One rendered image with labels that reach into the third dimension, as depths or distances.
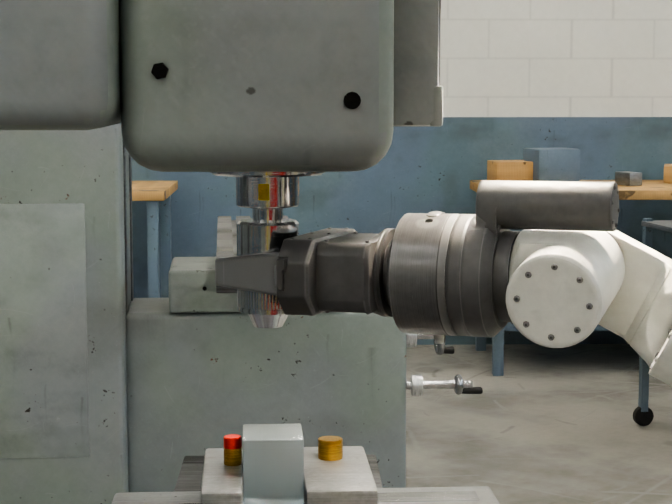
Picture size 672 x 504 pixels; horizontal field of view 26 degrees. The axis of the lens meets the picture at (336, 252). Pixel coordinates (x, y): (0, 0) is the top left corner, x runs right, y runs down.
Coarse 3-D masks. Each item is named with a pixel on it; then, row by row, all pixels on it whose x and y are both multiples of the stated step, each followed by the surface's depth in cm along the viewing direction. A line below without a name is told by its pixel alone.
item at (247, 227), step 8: (240, 224) 109; (248, 224) 108; (256, 224) 108; (264, 224) 108; (272, 224) 108; (280, 224) 108; (288, 224) 108; (296, 224) 109; (240, 232) 109; (248, 232) 108; (256, 232) 108; (264, 232) 108; (272, 232) 108; (280, 232) 108; (288, 232) 108; (296, 232) 109
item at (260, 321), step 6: (252, 318) 110; (258, 318) 109; (264, 318) 109; (270, 318) 109; (276, 318) 109; (282, 318) 110; (258, 324) 110; (264, 324) 109; (270, 324) 109; (276, 324) 110; (282, 324) 110
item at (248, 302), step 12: (240, 240) 109; (252, 240) 108; (264, 240) 108; (276, 240) 108; (240, 252) 109; (252, 252) 108; (264, 252) 108; (240, 300) 109; (252, 300) 108; (264, 300) 108; (276, 300) 108; (252, 312) 108; (264, 312) 108; (276, 312) 108
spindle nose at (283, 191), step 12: (240, 180) 108; (252, 180) 107; (264, 180) 107; (276, 180) 107; (288, 180) 108; (240, 192) 108; (252, 192) 107; (276, 192) 107; (288, 192) 108; (240, 204) 108; (252, 204) 108; (264, 204) 107; (276, 204) 107; (288, 204) 108
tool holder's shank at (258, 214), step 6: (252, 210) 110; (258, 210) 109; (264, 210) 109; (270, 210) 109; (276, 210) 109; (282, 210) 109; (252, 216) 110; (258, 216) 109; (264, 216) 109; (270, 216) 109; (276, 216) 109; (282, 216) 110
